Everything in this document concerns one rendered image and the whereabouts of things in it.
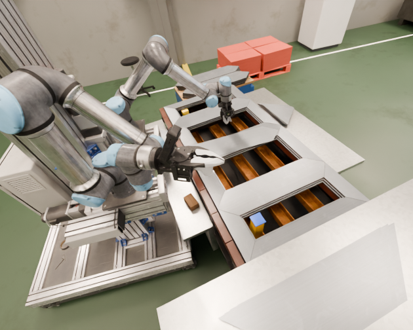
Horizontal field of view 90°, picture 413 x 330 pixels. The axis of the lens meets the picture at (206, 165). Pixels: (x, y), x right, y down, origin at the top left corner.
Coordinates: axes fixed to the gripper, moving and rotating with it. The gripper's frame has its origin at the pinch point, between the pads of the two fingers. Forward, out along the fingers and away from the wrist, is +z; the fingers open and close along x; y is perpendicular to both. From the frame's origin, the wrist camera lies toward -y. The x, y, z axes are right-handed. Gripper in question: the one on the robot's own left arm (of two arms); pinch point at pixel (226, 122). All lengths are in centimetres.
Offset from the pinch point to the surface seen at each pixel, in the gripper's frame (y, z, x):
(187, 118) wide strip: -28.8, 5.7, -23.0
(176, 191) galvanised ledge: 27, 22, -54
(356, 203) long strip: 92, 6, 30
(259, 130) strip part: 15.9, 5.6, 19.7
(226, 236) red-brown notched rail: 78, 8, -39
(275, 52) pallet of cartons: -193, 47, 187
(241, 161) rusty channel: 24.0, 22.2, 0.2
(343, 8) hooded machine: -225, 20, 354
